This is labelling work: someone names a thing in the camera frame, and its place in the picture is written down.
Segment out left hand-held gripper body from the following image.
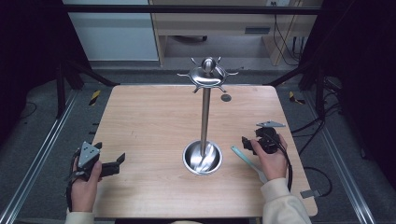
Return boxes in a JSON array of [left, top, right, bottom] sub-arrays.
[[69, 141, 121, 182]]

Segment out black metal frame leg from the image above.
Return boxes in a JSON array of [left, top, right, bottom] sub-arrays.
[[55, 58, 121, 119], [262, 58, 328, 117]]

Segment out yellow and black tape strip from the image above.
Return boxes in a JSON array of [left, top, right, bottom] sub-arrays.
[[288, 91, 306, 105], [89, 89, 102, 106]]

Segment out black floor cable with grey plug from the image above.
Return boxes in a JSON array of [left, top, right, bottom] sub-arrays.
[[299, 166, 333, 200]]

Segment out teal and white spatula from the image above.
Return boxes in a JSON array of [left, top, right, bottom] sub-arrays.
[[230, 146, 269, 185]]

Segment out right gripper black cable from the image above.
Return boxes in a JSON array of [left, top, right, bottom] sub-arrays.
[[264, 132, 294, 192]]

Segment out stainless steel utensil stand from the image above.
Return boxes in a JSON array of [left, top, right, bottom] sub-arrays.
[[177, 56, 239, 176]]

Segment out white cabinet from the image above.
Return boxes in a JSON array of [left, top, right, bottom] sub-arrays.
[[61, 0, 161, 63]]

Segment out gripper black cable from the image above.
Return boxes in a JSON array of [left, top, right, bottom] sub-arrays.
[[264, 132, 294, 192], [64, 148, 82, 213]]

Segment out black cables at desk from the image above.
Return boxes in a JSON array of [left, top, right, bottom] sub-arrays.
[[272, 13, 307, 67]]

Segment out person's right hand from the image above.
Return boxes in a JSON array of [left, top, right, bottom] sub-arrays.
[[249, 133, 289, 182]]

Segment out black horizontal frame bar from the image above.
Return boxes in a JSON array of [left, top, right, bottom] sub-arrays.
[[61, 4, 325, 16]]

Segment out person's left hand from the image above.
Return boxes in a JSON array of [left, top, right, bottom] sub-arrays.
[[70, 160, 104, 214]]

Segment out black curtain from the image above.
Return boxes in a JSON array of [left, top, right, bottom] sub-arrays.
[[0, 0, 92, 147], [299, 0, 396, 183]]

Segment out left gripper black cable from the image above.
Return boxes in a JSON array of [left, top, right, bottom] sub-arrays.
[[64, 148, 82, 213]]

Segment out aluminium floor rail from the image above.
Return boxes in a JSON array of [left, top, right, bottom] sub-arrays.
[[0, 89, 80, 224], [304, 92, 378, 224]]

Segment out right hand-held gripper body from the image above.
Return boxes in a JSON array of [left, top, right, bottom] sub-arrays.
[[254, 120, 287, 155]]

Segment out black floor cable bundle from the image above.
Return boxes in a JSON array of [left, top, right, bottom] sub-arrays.
[[290, 77, 344, 157]]

